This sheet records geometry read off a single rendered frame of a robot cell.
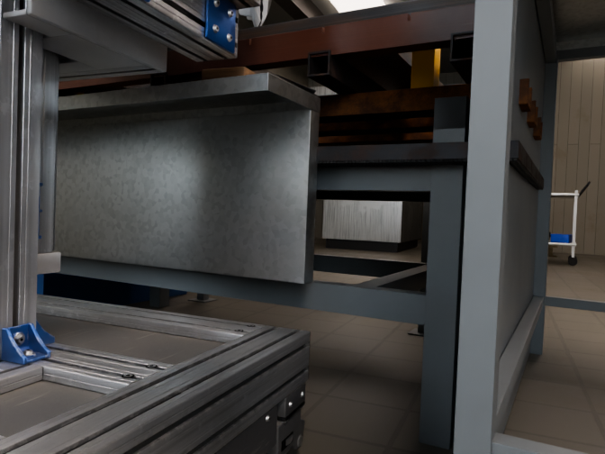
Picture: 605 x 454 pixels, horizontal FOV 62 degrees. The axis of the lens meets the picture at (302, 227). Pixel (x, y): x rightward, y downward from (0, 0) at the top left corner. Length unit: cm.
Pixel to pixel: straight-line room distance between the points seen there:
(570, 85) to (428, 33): 759
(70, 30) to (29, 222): 27
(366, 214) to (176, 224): 516
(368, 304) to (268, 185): 33
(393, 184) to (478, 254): 47
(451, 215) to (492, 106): 42
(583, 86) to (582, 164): 112
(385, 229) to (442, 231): 521
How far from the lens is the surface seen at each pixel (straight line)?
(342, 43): 107
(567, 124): 845
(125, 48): 87
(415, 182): 102
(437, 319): 102
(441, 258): 100
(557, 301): 187
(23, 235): 80
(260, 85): 90
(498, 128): 60
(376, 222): 623
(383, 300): 105
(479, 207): 59
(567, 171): 836
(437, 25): 101
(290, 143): 103
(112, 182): 136
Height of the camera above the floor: 44
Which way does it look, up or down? 2 degrees down
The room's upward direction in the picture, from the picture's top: 2 degrees clockwise
